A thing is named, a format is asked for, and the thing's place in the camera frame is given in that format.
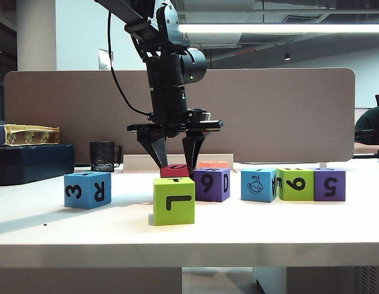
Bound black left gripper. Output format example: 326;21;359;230
126;86;224;172

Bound red foam block U N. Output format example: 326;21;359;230
160;164;191;179

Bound purple foam block M R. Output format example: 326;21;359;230
193;167;232;203

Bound green foam block K T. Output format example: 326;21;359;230
153;177;196;227

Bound blue foam block fish A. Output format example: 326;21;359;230
240;167;278;203

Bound orange foam block 7 I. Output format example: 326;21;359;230
197;161;230;170

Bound black mug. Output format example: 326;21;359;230
90;141;123;172

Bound blue foam block Y 3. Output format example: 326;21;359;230
63;171;112;210

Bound green foam block 9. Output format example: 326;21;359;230
275;167;315;202

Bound yellow fabric storage bag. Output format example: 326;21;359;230
4;124;61;147

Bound dark blue hard case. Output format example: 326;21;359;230
0;143;76;187

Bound ceiling light strip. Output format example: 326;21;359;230
177;23;379;34

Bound purple foam block 5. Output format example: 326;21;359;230
313;167;346;202

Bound brown desk divider panel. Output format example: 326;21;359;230
4;67;356;164

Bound white desk leg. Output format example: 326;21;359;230
253;266;288;294

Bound person in dark green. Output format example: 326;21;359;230
354;102;379;154

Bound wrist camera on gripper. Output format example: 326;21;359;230
189;107;212;123

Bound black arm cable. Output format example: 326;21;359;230
107;12;153;117

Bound grey wall plate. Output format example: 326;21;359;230
98;48;114;71

